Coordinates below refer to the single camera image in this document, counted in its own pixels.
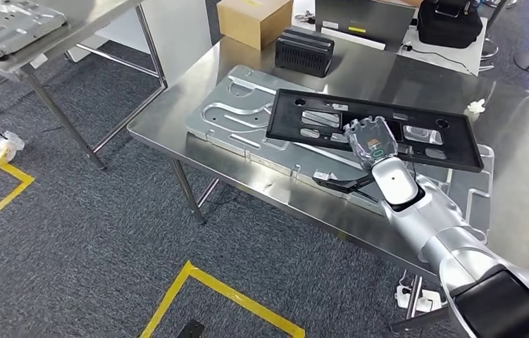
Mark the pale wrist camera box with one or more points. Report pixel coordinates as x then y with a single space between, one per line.
324 176

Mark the plastic wrapped floor bundle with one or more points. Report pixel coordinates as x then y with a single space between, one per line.
3 148

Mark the white power strip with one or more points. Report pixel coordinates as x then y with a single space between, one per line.
420 301

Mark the steel frame table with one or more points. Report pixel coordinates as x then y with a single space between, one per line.
82 23

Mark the brown cardboard box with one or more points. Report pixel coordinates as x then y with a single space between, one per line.
250 21

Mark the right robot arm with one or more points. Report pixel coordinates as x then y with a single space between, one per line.
432 219

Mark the small white plastic clip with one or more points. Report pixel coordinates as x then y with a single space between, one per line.
474 109

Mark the black vented device box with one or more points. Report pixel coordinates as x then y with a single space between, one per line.
304 53

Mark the yellow floor tape square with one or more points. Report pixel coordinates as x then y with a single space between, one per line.
227 289
24 179

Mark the stainless steel workbench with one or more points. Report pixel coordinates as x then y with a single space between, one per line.
516 186

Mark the black plastic frame part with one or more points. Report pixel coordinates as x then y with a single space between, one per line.
287 121

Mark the black bag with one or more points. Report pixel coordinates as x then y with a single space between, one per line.
448 25

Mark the chrome stool base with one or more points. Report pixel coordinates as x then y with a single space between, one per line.
493 42

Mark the stamped grey metal plate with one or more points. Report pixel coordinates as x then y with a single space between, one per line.
7 28
227 93

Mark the black camera bracket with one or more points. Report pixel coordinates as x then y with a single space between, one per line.
343 185

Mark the white desk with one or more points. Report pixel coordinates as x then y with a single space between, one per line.
437 56

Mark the white panel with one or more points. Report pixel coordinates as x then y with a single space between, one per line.
180 32

